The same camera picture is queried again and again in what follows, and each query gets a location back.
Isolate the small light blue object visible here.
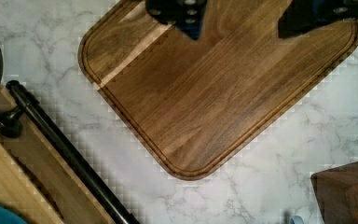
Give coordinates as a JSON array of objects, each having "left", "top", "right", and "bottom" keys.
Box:
[{"left": 289, "top": 216, "right": 304, "bottom": 224}]

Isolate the dark wooden block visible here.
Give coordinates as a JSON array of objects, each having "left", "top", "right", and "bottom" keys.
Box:
[{"left": 310, "top": 162, "right": 358, "bottom": 224}]

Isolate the brown wooden cutting board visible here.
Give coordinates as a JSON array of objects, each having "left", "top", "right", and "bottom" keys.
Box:
[{"left": 78, "top": 0, "right": 358, "bottom": 180}]

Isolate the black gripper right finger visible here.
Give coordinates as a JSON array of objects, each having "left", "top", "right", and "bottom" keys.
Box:
[{"left": 278, "top": 0, "right": 358, "bottom": 39}]

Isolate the light wooden drawer cabinet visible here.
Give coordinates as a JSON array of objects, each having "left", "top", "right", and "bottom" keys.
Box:
[{"left": 0, "top": 144, "right": 63, "bottom": 224}]

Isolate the dark bronze drawer handle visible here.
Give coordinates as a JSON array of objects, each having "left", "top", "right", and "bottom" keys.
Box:
[{"left": 0, "top": 80, "right": 140, "bottom": 224}]

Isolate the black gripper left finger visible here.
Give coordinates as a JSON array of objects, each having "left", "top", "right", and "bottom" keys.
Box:
[{"left": 145, "top": 0, "right": 208, "bottom": 40}]

